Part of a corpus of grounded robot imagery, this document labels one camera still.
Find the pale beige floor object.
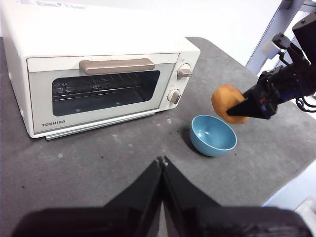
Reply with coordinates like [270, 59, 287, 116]
[295, 197, 316, 224]

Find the metal oven wire rack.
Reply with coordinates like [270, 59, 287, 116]
[52, 73, 158, 102]

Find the brown potato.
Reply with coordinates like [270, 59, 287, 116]
[211, 83, 250, 125]

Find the cream Toshiba toaster oven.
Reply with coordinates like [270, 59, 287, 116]
[0, 0, 201, 141]

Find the beige oven knob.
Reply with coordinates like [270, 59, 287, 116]
[176, 63, 194, 79]
[167, 89, 181, 104]

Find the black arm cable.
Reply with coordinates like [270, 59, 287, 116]
[295, 95, 316, 114]

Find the blue bowl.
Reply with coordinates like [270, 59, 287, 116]
[189, 115, 238, 158]

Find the glass oven door beige handle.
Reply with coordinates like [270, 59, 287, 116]
[26, 52, 180, 136]

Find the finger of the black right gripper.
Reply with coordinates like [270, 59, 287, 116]
[226, 98, 270, 120]
[241, 82, 267, 100]

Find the grey metal frame post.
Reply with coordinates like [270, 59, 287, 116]
[245, 0, 316, 75]

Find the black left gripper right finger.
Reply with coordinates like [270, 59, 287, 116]
[162, 156, 314, 237]

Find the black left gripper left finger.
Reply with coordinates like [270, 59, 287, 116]
[11, 159, 165, 237]

